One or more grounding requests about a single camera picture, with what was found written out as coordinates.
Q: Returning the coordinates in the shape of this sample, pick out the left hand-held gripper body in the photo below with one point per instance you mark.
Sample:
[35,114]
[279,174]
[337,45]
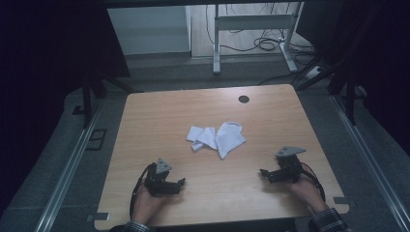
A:
[157,180]

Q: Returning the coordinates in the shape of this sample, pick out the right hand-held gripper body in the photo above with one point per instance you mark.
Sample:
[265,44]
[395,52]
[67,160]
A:
[287,166]

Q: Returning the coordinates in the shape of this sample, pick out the person's left hand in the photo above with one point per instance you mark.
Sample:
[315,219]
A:
[146,203]

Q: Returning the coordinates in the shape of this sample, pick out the person's right hand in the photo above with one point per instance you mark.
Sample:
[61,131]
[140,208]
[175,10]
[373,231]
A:
[304,190]

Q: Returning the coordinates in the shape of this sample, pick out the white sock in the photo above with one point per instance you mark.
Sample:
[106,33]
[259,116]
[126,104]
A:
[203,138]
[229,138]

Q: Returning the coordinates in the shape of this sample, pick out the black round table grommet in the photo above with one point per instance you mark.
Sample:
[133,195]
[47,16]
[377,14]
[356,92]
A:
[244,99]

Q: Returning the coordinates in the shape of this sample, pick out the black metal stand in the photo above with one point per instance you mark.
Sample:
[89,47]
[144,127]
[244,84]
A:
[87,96]
[349,93]

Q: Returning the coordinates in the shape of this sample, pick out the white power strip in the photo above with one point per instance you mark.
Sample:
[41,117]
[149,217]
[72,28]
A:
[313,72]

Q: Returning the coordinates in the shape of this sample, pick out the black curtain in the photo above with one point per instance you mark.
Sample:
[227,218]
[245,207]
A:
[377,58]
[48,58]

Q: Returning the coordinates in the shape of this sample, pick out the white cabinet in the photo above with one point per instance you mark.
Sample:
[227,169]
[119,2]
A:
[148,30]

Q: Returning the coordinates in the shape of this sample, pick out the black floor frame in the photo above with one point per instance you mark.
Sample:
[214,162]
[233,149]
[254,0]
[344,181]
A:
[96,139]

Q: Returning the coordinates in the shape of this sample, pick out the aluminium floor rail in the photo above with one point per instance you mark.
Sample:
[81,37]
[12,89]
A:
[370,158]
[69,170]

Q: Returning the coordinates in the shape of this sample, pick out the white metal desk frame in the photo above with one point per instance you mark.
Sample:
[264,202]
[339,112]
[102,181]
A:
[254,22]

